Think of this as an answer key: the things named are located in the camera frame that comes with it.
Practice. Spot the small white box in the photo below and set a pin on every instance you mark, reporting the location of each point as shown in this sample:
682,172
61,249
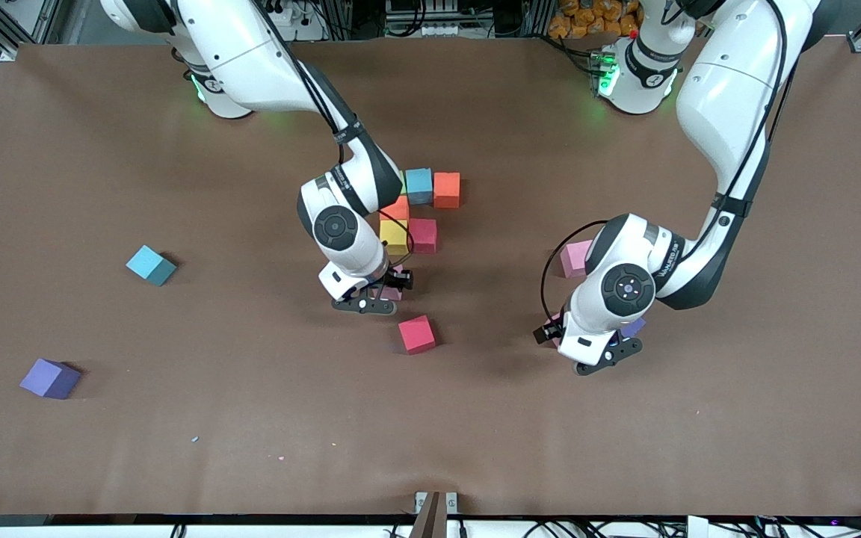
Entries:
697,527

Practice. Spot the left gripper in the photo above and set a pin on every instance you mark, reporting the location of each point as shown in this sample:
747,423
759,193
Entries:
551,333

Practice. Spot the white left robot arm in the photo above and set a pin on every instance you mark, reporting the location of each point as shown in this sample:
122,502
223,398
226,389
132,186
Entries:
729,90

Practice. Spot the orange foam cube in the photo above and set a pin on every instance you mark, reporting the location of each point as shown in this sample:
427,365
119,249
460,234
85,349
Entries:
446,190
399,209

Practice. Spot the teal foam cube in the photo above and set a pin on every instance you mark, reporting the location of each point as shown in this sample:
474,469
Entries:
148,263
419,186

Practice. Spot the red foam cube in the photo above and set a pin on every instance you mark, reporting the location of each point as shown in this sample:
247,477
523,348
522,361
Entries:
423,235
417,334

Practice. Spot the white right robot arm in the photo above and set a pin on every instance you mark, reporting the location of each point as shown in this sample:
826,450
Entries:
251,52

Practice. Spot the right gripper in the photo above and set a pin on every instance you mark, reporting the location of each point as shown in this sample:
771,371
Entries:
399,280

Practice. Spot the brown table cover sheet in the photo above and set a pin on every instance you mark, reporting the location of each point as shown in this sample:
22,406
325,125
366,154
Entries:
430,433

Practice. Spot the pink foam cube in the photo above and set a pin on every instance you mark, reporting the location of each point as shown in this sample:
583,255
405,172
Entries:
574,258
392,294
554,325

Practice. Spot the pile of orange items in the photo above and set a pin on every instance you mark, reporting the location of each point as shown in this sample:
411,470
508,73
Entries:
587,21

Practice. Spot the yellow foam cube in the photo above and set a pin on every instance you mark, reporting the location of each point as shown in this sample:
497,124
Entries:
394,236

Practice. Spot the metal bracket with wooden stick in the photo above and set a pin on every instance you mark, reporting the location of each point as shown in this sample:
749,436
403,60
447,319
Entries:
434,515

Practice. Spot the purple foam cube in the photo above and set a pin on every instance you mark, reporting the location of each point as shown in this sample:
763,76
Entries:
632,327
48,376

